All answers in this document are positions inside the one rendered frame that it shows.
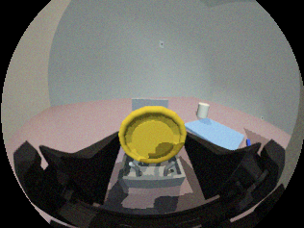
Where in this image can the yellow plate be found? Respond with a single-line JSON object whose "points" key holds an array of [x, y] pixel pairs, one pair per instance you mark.
{"points": [[152, 134]]}

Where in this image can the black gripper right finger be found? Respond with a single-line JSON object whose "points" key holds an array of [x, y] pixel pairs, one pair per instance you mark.
{"points": [[213, 165]]}

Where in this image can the light blue flat mat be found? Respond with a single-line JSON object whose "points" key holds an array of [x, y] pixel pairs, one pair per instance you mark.
{"points": [[215, 133]]}

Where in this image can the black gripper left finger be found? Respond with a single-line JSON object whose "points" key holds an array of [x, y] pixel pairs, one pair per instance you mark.
{"points": [[90, 168]]}

